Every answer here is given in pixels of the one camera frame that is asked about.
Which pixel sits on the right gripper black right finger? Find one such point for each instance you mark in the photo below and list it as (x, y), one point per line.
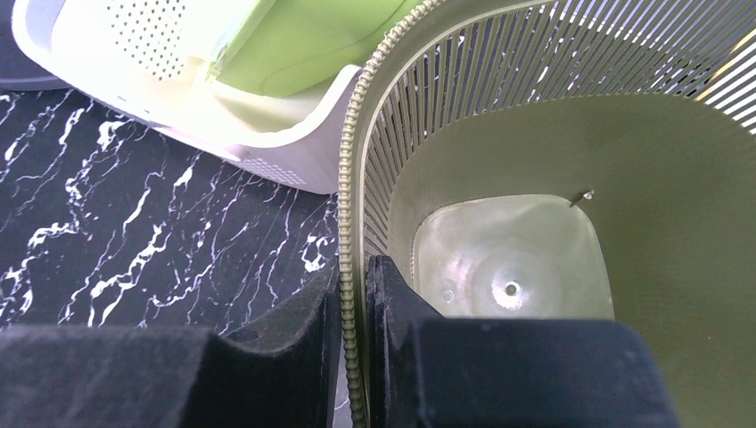
(427, 370)

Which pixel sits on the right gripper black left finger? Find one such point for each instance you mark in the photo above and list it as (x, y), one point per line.
(277, 371)

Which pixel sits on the pale green colander basket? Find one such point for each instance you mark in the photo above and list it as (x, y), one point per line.
(163, 36)

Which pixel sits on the olive green slatted bin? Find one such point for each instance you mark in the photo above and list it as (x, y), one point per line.
(563, 159)

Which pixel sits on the lime green plastic basin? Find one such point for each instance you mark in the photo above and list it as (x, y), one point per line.
(280, 48)

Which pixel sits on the cream perforated storage basket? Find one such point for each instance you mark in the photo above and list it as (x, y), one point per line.
(291, 140)

